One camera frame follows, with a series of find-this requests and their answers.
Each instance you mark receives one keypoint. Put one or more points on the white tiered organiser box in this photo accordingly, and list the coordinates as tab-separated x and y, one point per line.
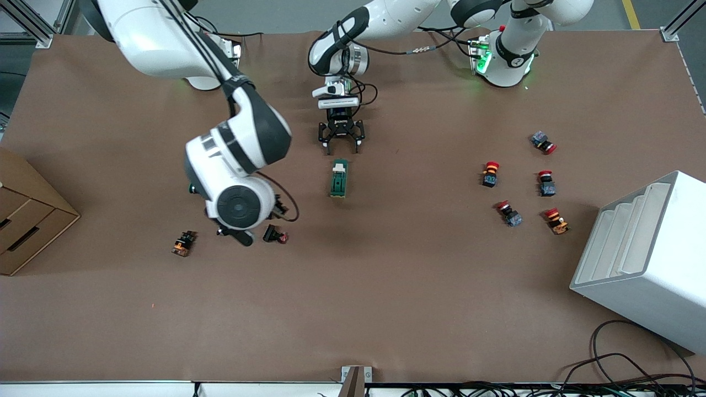
651	286

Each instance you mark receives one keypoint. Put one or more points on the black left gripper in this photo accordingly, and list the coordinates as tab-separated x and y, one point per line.
341	128

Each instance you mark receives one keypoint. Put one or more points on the red button blue body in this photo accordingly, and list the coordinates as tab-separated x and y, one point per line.
546	186
543	142
510	215

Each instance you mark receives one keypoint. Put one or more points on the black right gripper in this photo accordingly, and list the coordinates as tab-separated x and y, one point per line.
279	207

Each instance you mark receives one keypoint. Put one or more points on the green load switch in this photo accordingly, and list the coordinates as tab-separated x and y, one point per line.
338	184

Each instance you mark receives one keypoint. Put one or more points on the black square push button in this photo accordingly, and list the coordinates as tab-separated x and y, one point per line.
270	234

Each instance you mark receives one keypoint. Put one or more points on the brown paper table cover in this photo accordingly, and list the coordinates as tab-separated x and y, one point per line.
386	303

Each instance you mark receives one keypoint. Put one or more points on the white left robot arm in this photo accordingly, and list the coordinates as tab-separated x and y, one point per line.
397	14

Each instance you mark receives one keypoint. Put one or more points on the aluminium frame profile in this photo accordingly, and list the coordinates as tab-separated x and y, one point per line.
33	25
670	34

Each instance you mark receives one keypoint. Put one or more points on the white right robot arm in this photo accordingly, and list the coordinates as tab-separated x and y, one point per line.
154	38

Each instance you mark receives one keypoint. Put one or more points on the cardboard box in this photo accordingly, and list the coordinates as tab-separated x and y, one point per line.
33	220

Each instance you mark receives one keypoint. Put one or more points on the metal table bracket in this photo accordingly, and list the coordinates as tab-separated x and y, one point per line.
356	383

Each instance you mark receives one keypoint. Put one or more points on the red button orange body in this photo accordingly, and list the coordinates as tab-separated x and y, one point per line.
490	173
556	221

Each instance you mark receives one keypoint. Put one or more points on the white table edge rail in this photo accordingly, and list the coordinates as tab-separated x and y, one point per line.
110	390

